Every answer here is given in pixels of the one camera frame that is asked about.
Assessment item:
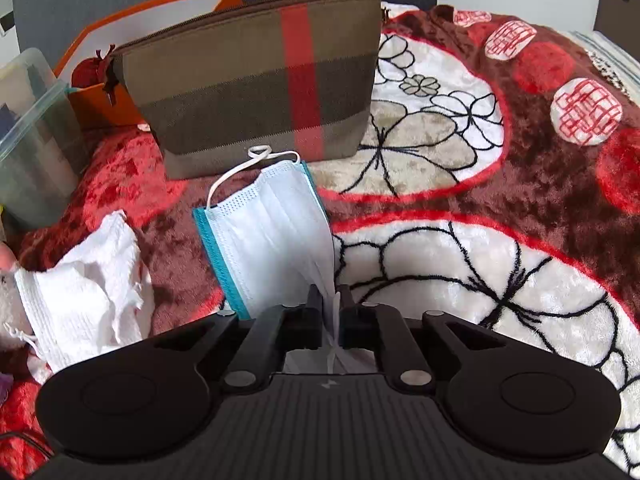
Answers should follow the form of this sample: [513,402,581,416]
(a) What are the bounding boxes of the red knitted item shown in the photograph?
[70,44,117,91]

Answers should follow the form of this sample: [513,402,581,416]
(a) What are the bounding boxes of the white plush toy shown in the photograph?
[0,242,34,352]

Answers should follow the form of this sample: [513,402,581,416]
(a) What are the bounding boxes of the brown wooden door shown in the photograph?
[594,0,640,60]

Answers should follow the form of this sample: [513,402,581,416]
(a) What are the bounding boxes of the purple fleece cloth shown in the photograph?
[0,373,14,405]

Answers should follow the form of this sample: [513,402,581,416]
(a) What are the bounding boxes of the red brown floral blanket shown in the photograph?
[1,6,639,479]

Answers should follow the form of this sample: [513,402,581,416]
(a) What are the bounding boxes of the white cotton cloth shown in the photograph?
[15,210,155,373]

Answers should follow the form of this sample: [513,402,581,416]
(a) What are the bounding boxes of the clear plastic storage box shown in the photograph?
[1,48,89,230]

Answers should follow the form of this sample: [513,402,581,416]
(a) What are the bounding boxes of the blue white face mask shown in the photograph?
[193,145,374,374]

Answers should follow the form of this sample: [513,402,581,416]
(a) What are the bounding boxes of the white striped towel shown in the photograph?
[563,32,640,104]

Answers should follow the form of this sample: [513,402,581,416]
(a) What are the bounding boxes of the orange cardboard box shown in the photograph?
[52,0,245,134]

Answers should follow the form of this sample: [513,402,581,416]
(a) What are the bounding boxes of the brown plaid zipper pouch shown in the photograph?
[104,0,382,180]

